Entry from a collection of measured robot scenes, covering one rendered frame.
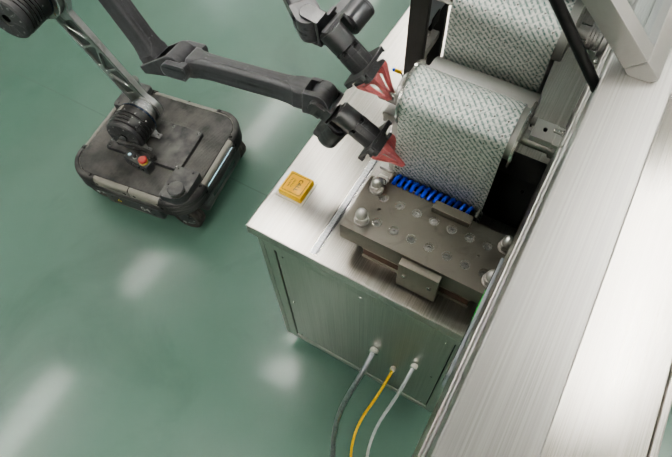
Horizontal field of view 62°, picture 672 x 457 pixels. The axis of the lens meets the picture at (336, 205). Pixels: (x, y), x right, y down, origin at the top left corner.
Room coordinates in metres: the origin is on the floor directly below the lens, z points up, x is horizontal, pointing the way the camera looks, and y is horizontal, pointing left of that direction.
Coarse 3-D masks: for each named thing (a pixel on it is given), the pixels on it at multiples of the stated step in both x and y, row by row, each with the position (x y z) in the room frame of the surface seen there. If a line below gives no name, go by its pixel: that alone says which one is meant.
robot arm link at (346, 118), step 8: (344, 104) 0.88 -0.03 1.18; (336, 112) 0.87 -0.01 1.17; (344, 112) 0.85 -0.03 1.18; (352, 112) 0.86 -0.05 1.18; (328, 120) 0.88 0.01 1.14; (336, 120) 0.85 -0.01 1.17; (344, 120) 0.84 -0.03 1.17; (352, 120) 0.84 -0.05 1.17; (336, 128) 0.85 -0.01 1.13; (344, 128) 0.83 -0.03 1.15; (352, 128) 0.83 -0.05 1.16
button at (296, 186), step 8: (288, 176) 0.87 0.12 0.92; (296, 176) 0.86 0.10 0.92; (304, 176) 0.86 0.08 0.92; (288, 184) 0.84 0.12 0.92; (296, 184) 0.84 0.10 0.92; (304, 184) 0.84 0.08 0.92; (312, 184) 0.84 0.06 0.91; (280, 192) 0.82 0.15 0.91; (288, 192) 0.81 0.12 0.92; (296, 192) 0.81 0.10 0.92; (304, 192) 0.81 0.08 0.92; (296, 200) 0.80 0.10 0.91
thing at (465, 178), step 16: (400, 128) 0.79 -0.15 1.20; (400, 144) 0.79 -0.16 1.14; (416, 144) 0.76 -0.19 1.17; (432, 144) 0.74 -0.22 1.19; (416, 160) 0.76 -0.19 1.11; (432, 160) 0.74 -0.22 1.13; (448, 160) 0.72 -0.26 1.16; (464, 160) 0.70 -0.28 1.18; (416, 176) 0.76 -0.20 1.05; (432, 176) 0.74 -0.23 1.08; (448, 176) 0.72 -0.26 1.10; (464, 176) 0.70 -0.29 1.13; (480, 176) 0.68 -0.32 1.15; (448, 192) 0.71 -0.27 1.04; (464, 192) 0.69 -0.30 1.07; (480, 192) 0.67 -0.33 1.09; (480, 208) 0.67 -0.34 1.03
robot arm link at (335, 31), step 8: (336, 16) 0.95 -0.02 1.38; (344, 16) 0.94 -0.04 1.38; (328, 24) 0.93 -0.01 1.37; (336, 24) 0.92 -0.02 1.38; (344, 24) 0.95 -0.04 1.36; (352, 24) 0.94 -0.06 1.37; (328, 32) 0.91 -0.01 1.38; (336, 32) 0.90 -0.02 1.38; (344, 32) 0.91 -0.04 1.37; (352, 32) 0.94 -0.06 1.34; (328, 40) 0.90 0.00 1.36; (336, 40) 0.90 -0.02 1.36; (344, 40) 0.90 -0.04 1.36; (352, 40) 0.90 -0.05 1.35; (336, 48) 0.89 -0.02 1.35; (344, 48) 0.89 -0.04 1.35
